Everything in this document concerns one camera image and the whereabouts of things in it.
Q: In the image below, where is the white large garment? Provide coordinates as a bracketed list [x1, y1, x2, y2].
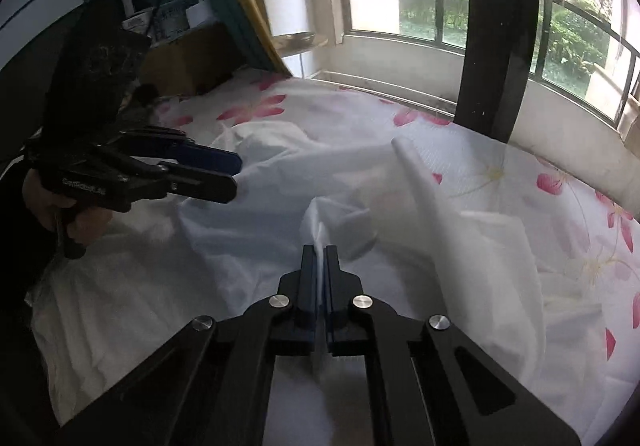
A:
[32, 122, 561, 445]

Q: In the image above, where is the left hand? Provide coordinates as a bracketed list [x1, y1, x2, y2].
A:
[22, 170, 113, 247]

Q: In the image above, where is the brown wooden nightstand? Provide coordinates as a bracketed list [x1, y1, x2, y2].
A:
[139, 22, 245, 96]

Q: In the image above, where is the white blue carton box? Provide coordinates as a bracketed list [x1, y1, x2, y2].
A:
[122, 0, 191, 46]

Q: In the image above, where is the metal basin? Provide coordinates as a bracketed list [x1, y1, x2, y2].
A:
[272, 31, 328, 58]

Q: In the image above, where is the floral pink bed sheet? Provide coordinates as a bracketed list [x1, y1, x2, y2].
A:
[29, 68, 640, 446]

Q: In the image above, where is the cardboard box on balcony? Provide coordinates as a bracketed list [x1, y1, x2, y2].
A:
[618, 96, 640, 157]

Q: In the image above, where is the black balcony railing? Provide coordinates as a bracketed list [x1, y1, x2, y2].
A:
[340, 0, 639, 128]

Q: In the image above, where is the dark window frame pillar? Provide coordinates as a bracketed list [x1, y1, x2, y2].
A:
[454, 0, 539, 143]

